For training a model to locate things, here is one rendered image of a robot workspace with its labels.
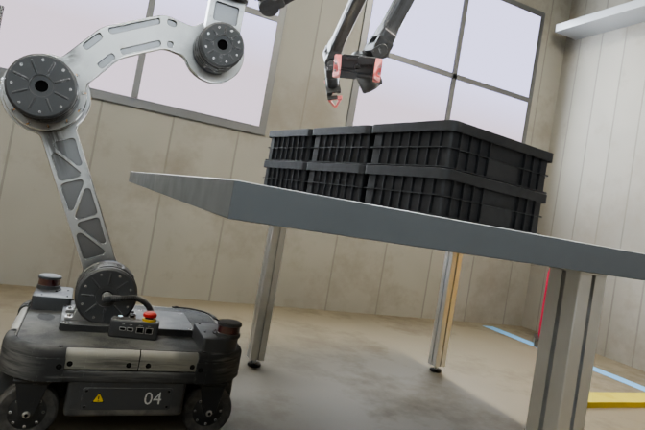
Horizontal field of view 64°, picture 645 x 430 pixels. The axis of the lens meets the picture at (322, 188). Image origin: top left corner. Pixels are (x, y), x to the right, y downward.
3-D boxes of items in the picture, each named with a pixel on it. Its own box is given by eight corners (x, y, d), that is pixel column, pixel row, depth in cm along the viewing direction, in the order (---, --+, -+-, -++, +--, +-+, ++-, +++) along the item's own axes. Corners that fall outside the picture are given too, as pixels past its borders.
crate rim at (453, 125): (452, 130, 115) (454, 119, 115) (369, 132, 140) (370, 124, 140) (555, 163, 137) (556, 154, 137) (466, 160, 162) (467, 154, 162)
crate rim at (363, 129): (368, 132, 140) (370, 124, 140) (309, 135, 165) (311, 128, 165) (466, 160, 162) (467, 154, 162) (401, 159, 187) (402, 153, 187)
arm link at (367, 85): (371, 44, 168) (385, 41, 160) (386, 76, 172) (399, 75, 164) (342, 61, 165) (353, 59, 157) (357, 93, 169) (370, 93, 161)
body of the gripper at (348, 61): (339, 76, 154) (340, 71, 161) (372, 80, 154) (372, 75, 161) (341, 54, 152) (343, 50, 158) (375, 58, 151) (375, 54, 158)
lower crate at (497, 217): (438, 221, 114) (446, 167, 114) (355, 208, 139) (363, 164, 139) (543, 240, 136) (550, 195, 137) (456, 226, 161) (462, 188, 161)
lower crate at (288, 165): (298, 199, 164) (305, 161, 165) (256, 192, 189) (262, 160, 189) (392, 215, 186) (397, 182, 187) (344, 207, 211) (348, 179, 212)
